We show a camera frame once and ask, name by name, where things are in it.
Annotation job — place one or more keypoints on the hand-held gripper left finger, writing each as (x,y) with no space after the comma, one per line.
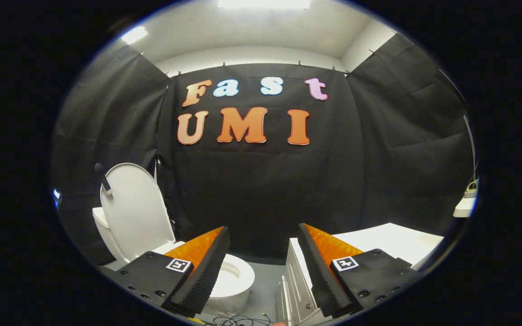
(206,267)

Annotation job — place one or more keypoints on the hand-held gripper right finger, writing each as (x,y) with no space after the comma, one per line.
(322,271)

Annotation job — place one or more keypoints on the white toilet lid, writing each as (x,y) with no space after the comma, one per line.
(136,213)

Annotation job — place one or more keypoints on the white toilet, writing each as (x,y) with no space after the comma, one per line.
(238,278)

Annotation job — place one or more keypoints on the white drawer cabinet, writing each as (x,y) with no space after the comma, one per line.
(392,242)

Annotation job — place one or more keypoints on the black backdrop cloth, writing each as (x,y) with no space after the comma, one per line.
(261,190)

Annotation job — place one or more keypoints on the white side table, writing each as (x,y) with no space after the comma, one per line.
(465,208)

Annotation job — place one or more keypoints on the small ceiling light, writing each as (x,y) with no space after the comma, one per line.
(134,35)

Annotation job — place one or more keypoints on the large ceiling light panel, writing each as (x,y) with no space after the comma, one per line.
(263,3)

